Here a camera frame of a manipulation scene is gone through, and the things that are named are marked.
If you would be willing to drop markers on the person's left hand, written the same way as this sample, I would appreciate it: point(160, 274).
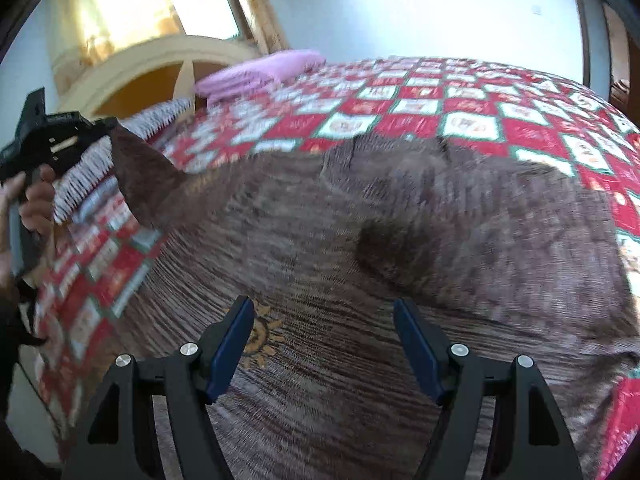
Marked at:
point(35, 205)

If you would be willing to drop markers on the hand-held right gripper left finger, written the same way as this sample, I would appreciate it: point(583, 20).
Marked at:
point(232, 350)

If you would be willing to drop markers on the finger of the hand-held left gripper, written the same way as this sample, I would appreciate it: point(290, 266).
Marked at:
point(97, 129)

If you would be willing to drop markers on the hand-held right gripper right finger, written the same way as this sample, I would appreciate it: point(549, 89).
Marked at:
point(419, 350)

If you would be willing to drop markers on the yellow curtain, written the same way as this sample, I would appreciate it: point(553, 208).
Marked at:
point(110, 15)

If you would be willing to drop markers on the yellow wooden headboard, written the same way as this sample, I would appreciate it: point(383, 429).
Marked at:
point(150, 67)

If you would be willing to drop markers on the pink folded blanket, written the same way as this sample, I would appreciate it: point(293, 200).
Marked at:
point(255, 72)

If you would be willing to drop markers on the red checked printed blanket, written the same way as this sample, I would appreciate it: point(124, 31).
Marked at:
point(425, 105)

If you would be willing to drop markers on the brown knitted sweater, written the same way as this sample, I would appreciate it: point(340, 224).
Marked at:
point(350, 200)

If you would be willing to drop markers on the striped fringed cloth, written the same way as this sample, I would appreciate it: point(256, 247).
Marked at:
point(125, 145)

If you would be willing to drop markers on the brown wooden door frame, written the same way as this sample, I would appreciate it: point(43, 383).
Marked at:
point(605, 45)

